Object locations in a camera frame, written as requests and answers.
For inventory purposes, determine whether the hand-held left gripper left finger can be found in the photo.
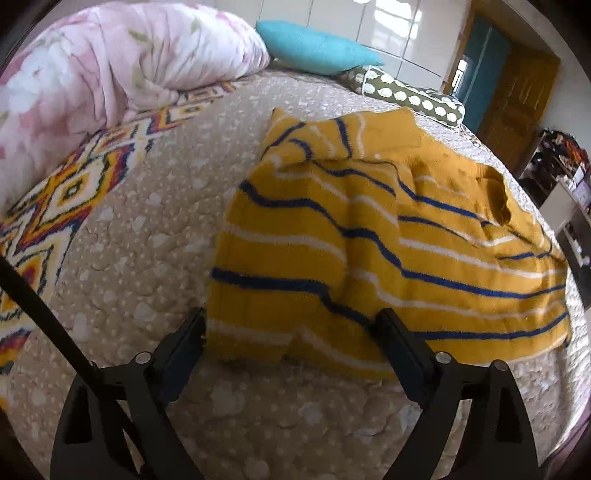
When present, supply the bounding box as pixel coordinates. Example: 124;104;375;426
50;307;208;480

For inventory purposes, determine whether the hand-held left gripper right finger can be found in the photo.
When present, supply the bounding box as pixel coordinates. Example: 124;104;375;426
369;308;540;480

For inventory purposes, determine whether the yellow striped knit sweater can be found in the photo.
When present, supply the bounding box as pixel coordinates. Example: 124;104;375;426
205;107;573;381

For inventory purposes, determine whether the beige dotted quilted blanket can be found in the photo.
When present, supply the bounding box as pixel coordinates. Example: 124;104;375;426
0;69;591;480

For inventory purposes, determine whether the colourful patterned bedsheet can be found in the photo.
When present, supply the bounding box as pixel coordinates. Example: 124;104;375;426
0;78;241;411

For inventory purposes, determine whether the white television cabinet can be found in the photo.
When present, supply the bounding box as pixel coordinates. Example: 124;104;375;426
538;178;591;310

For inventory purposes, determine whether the shoe rack with shoes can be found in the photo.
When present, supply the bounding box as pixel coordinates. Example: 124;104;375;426
519;129;591;204

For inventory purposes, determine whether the olive patterned bolster pillow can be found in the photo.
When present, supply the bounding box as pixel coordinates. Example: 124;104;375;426
337;65;466;127

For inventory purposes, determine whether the brown wooden door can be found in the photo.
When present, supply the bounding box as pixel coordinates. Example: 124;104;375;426
475;44;561;167

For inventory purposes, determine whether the pink floral duvet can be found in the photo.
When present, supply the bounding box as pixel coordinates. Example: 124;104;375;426
0;0;271;213

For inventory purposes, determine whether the teal door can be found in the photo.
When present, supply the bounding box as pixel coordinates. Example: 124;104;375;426
452;16;511;125

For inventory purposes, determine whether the teal pillow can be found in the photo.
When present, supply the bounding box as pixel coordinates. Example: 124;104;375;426
255;20;385;77

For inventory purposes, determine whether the white glossy wardrobe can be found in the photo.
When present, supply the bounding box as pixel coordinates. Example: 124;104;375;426
194;0;472;95

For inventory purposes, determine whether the black strap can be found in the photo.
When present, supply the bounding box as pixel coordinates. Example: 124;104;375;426
0;255;100;393

